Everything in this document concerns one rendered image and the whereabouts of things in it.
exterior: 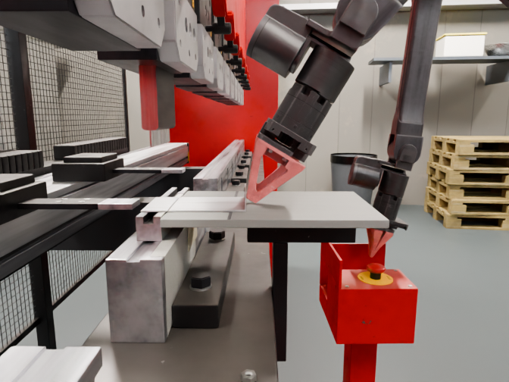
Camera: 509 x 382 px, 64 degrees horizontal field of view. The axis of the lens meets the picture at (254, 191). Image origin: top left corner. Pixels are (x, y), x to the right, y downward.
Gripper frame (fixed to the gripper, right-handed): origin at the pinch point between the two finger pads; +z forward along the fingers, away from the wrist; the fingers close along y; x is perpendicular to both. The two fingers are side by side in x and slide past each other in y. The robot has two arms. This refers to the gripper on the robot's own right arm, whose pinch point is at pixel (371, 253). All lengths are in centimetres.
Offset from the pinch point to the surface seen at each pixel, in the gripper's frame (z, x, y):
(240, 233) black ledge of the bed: 0.1, 8.1, 31.4
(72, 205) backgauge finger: -7, 38, 55
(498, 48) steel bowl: -152, -350, -206
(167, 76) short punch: -26, 35, 47
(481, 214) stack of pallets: 15, -296, -215
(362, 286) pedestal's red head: 3.4, 13.6, 5.2
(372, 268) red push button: 0.2, 11.0, 3.3
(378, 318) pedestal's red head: 8.9, 15.0, 0.6
